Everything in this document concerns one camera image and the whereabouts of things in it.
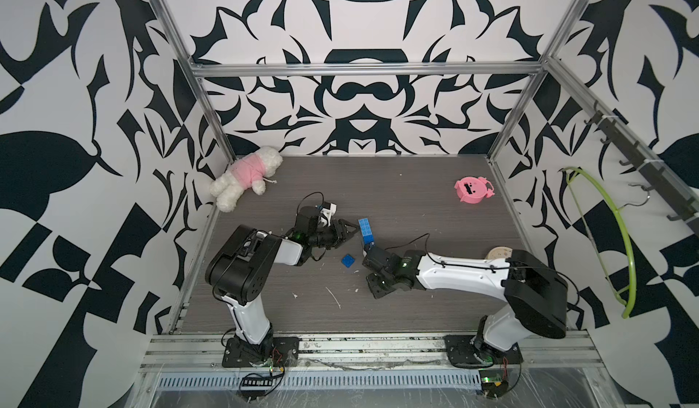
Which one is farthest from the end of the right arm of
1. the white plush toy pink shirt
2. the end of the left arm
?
the white plush toy pink shirt

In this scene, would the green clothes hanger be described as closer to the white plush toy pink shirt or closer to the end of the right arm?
the end of the right arm

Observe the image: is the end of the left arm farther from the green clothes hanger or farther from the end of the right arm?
the green clothes hanger

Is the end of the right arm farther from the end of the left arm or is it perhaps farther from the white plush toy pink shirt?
the white plush toy pink shirt

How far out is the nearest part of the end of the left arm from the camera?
0.77 metres

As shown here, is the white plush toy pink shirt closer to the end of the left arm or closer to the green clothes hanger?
the end of the left arm

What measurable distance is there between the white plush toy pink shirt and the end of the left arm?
349 millimetres

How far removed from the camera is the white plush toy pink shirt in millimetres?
1040
